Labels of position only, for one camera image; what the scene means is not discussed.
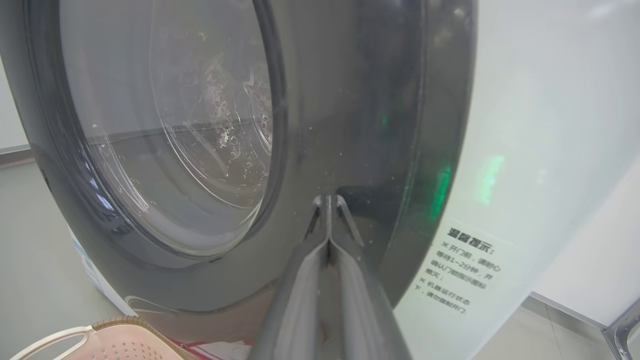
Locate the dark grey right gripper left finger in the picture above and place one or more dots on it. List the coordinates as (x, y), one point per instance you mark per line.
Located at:
(300, 310)

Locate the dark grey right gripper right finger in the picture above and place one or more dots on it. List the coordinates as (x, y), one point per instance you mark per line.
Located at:
(360, 310)

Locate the white red-trimmed garment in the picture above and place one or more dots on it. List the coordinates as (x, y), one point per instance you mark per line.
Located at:
(225, 350)

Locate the dark round glass washer door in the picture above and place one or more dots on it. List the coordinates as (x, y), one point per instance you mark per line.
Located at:
(350, 100)

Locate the cream perforated laundry basket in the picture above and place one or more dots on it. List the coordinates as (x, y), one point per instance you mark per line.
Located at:
(115, 345)

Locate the white washing machine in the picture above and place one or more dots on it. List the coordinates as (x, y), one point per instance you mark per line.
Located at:
(525, 125)

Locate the white Chinese text sticker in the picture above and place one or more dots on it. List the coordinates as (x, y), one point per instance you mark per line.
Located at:
(460, 270)

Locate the blue energy label sticker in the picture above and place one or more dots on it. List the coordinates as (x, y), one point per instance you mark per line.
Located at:
(90, 265)

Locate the grey metal frame leg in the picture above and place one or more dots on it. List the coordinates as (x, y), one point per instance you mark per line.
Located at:
(622, 330)

